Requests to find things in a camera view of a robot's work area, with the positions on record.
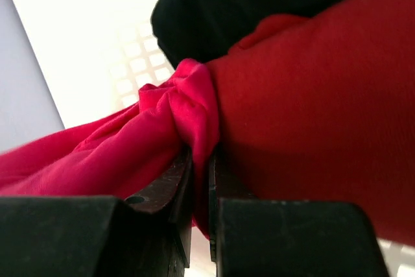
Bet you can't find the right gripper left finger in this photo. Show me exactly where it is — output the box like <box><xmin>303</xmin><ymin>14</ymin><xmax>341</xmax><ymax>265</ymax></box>
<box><xmin>1</xmin><ymin>149</ymin><xmax>193</xmax><ymax>276</ymax></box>

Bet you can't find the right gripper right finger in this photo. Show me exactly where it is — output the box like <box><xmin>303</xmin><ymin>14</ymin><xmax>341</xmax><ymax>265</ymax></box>
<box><xmin>209</xmin><ymin>152</ymin><xmax>388</xmax><ymax>276</ymax></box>

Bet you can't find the red t-shirt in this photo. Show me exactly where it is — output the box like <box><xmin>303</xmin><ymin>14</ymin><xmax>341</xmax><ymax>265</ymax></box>
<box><xmin>207</xmin><ymin>0</ymin><xmax>414</xmax><ymax>245</ymax></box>
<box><xmin>1</xmin><ymin>59</ymin><xmax>219</xmax><ymax>234</ymax></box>

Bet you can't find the rolled red t-shirt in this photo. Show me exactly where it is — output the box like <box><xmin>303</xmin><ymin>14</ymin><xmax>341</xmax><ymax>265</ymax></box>
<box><xmin>207</xmin><ymin>0</ymin><xmax>414</xmax><ymax>245</ymax></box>

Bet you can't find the white plastic basket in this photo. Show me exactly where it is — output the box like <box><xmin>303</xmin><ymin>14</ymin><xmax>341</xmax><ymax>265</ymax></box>
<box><xmin>0</xmin><ymin>0</ymin><xmax>415</xmax><ymax>277</ymax></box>

